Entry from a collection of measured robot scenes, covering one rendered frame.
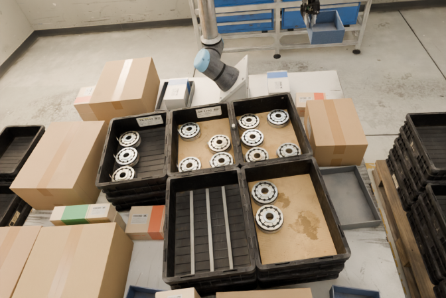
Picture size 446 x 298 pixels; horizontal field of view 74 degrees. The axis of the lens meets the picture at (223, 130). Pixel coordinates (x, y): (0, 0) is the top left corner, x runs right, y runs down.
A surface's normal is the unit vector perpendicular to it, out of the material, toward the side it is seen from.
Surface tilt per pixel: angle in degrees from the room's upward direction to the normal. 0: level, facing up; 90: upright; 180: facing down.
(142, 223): 0
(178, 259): 0
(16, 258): 0
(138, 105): 90
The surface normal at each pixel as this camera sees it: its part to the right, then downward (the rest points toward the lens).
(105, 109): 0.02, 0.73
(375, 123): -0.11, -0.67
